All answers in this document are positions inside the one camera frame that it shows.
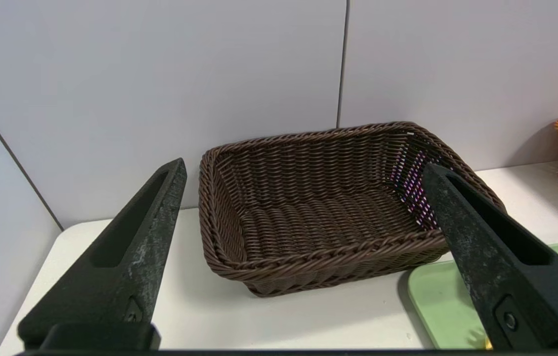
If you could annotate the yellow green pasta spoon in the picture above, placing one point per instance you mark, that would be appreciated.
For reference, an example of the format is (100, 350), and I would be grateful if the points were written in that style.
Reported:
(479, 342)

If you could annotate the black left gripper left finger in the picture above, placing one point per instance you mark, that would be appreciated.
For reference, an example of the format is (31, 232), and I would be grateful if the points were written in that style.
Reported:
(125, 277)

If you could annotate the dark brown wicker basket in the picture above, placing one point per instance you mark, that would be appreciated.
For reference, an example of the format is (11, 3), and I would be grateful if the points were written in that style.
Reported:
(308, 198)

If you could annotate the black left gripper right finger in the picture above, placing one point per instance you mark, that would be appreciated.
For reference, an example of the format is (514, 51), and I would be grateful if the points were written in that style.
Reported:
(506, 277)

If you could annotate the light green plastic tray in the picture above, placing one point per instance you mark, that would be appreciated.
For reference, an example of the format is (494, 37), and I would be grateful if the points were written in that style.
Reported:
(437, 296)

